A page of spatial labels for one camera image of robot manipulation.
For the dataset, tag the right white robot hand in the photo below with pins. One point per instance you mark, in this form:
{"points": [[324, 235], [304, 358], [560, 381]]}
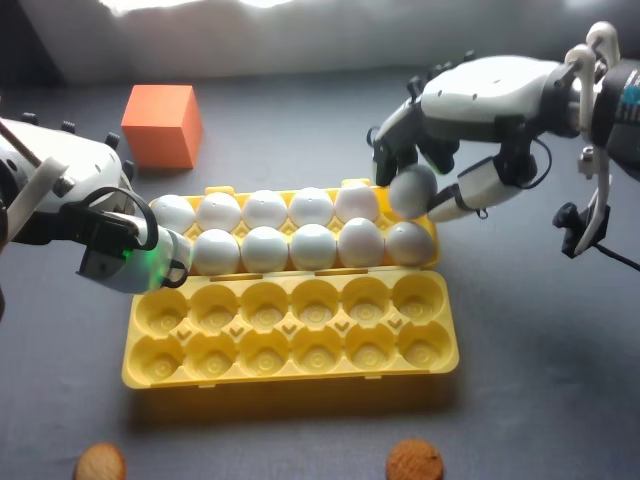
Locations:
{"points": [[480, 95]]}

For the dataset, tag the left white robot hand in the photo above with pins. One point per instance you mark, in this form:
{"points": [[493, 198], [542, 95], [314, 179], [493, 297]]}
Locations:
{"points": [[100, 165]]}

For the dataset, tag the white egg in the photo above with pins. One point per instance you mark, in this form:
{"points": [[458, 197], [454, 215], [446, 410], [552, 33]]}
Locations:
{"points": [[414, 192], [265, 248], [172, 210], [310, 205], [218, 210], [362, 242], [264, 207], [356, 201], [410, 243], [216, 251], [313, 246]]}

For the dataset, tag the yellow egg carton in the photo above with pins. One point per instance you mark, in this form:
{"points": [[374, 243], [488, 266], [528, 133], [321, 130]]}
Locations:
{"points": [[265, 350]]}

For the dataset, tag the orange cube block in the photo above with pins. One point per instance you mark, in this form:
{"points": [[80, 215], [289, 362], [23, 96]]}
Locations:
{"points": [[160, 130]]}

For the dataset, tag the white sheet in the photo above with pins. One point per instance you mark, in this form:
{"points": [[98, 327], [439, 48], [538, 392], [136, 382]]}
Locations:
{"points": [[300, 35]]}

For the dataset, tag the grey table cloth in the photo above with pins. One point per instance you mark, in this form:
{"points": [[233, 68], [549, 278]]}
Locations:
{"points": [[525, 375]]}

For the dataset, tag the tan round biscuit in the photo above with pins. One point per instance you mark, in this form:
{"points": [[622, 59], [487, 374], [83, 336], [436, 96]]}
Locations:
{"points": [[100, 464]]}

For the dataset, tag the orange-brown round biscuit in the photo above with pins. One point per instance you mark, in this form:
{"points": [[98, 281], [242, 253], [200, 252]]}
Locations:
{"points": [[414, 461]]}

